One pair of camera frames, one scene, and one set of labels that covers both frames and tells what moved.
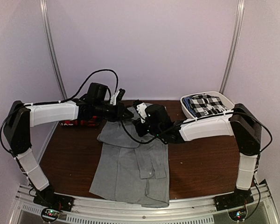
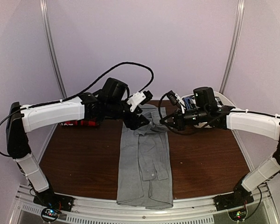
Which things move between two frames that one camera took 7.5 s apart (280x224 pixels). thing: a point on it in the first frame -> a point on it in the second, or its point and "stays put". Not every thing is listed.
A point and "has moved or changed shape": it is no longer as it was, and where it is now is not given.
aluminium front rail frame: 200,211 stays put
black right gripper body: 153,129 -> 182,124
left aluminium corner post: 43,5 stays put
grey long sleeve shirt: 129,166 has moved or changed shape
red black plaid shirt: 89,121 stays put
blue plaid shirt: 186,101 stays put
